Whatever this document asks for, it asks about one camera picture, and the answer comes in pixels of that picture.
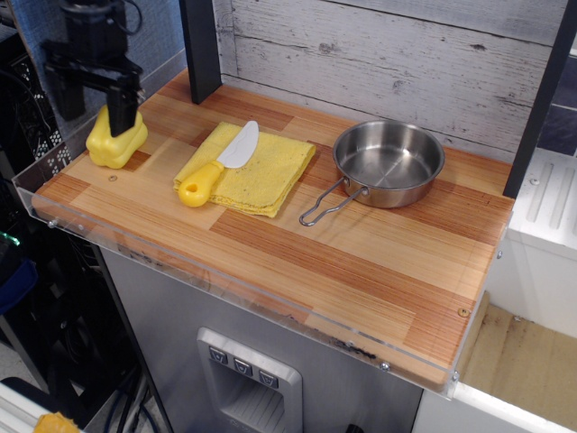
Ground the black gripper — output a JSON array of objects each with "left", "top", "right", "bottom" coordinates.
[{"left": 41, "top": 8, "right": 143, "bottom": 137}]

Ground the yellow toy bell pepper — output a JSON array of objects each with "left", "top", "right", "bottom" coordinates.
[{"left": 86, "top": 106, "right": 148, "bottom": 169}]

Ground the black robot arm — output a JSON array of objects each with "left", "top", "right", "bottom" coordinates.
[{"left": 41, "top": 1, "right": 143, "bottom": 137}]

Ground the yellow folded cloth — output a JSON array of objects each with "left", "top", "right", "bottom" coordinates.
[{"left": 173, "top": 122, "right": 316, "bottom": 218}]

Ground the stainless steel pot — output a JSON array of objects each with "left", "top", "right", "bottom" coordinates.
[{"left": 299, "top": 120, "right": 445, "bottom": 226}]

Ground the silver toy fridge cabinet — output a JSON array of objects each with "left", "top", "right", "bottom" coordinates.
[{"left": 103, "top": 250, "right": 422, "bottom": 432}]

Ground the yellow object bottom left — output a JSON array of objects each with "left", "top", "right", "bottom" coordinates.
[{"left": 32, "top": 412, "right": 81, "bottom": 433}]

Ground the clear acrylic table guard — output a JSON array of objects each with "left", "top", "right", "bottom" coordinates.
[{"left": 14, "top": 73, "right": 513, "bottom": 393}]

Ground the white toy sink unit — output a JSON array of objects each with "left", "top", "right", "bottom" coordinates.
[{"left": 414, "top": 149, "right": 576, "bottom": 432}]

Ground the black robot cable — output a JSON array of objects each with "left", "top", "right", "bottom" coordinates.
[{"left": 121, "top": 0, "right": 144, "bottom": 37}]

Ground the dark left vertical post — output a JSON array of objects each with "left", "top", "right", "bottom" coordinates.
[{"left": 179, "top": 0, "right": 222, "bottom": 105}]

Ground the dark vertical post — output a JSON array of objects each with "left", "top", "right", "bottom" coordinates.
[
  {"left": 179, "top": 0, "right": 222, "bottom": 105},
  {"left": 502, "top": 0, "right": 576, "bottom": 198}
]

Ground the toy knife yellow handle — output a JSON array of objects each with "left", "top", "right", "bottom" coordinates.
[{"left": 178, "top": 120, "right": 261, "bottom": 208}]

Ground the dark right vertical post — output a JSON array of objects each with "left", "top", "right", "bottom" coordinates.
[{"left": 502, "top": 0, "right": 576, "bottom": 198}]

